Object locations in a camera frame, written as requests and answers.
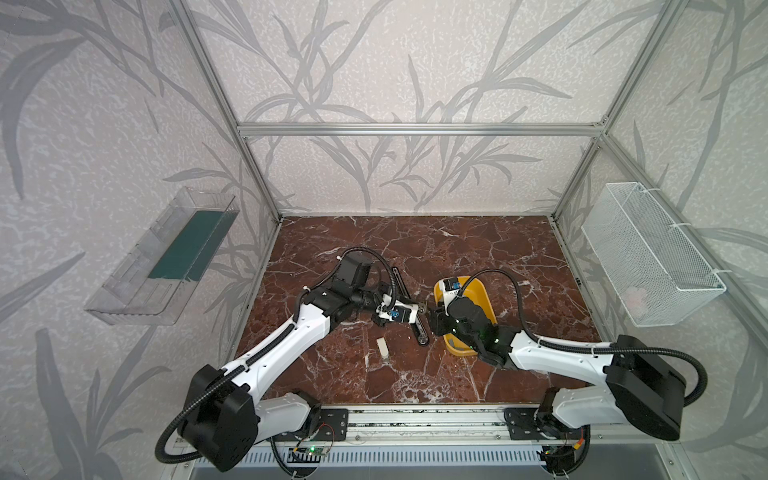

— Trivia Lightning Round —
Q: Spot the black stapler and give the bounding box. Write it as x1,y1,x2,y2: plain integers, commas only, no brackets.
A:
391,267,429,346

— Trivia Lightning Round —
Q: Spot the white mini stapler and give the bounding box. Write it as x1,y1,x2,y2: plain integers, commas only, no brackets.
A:
376,337,390,360

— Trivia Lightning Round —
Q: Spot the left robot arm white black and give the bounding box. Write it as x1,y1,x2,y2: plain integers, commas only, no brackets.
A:
155,247,426,472

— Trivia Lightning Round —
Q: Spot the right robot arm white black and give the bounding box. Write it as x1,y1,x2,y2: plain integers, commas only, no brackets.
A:
429,276,687,441

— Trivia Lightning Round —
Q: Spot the yellow plastic tray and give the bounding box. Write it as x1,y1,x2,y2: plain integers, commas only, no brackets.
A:
428,276,497,357

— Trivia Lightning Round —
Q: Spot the green circuit board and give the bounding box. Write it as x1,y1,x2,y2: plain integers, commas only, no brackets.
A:
288,445,332,463

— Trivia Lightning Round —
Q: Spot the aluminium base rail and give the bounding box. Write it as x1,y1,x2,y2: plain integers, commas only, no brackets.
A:
173,403,661,448

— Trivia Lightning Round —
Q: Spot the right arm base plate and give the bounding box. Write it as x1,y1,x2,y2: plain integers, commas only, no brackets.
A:
503,407,581,441

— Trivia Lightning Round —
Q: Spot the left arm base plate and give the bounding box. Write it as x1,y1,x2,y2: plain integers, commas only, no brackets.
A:
276,407,350,442

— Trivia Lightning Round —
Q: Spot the aluminium frame crossbar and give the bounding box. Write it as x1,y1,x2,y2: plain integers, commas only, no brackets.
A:
237,122,602,138

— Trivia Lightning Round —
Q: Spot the white wire mesh basket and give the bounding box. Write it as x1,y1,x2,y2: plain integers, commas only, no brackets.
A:
582,182,727,328

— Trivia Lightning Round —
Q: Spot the clear plastic wall bin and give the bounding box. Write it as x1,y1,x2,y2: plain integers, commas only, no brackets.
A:
85,187,240,326

